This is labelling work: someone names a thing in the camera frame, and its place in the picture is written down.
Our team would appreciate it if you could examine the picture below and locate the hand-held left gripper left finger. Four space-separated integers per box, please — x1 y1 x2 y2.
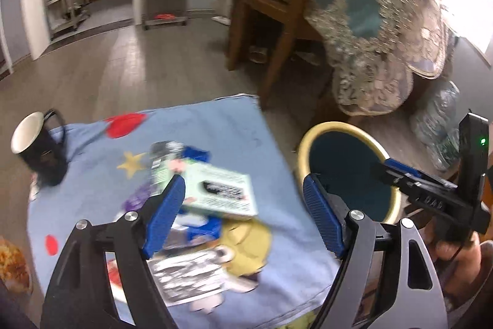
40 173 186 329

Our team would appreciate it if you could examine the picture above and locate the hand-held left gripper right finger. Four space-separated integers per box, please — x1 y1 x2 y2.
302 173 449 329

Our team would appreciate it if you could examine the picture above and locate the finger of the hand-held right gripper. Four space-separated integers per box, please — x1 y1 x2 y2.
371 158 459 199

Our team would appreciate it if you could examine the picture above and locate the green medicine box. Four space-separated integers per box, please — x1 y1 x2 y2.
181 163 259 218

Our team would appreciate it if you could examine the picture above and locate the silver blister pack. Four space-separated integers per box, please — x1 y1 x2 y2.
148 250 228 308

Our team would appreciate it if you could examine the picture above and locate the person's right hand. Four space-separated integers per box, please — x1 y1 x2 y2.
435 234 489 289

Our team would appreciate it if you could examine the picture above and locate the purple wrapper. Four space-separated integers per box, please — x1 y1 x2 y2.
123 186 155 215

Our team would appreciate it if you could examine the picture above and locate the blue packet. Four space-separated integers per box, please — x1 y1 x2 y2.
169 146 223 249

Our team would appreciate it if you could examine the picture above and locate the green foil sachet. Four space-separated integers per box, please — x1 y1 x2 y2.
148 140 186 199

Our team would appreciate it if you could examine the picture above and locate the clear bag of bottles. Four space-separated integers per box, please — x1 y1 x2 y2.
409 80 463 171

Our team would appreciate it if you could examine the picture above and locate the green plush cloth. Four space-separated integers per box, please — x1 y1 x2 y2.
285 313 321 329

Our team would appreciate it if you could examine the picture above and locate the blue cartoon blanket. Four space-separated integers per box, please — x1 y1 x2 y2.
27 95 343 329

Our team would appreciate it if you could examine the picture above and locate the black mug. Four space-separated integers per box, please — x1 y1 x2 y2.
11 109 69 187

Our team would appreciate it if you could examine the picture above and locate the teal lace tablecloth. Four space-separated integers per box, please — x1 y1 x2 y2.
214 0 457 117

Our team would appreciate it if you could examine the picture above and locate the orange snack bag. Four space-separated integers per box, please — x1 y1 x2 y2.
0 236 33 293

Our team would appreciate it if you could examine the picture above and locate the slipper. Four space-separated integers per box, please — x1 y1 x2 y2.
248 46 269 64

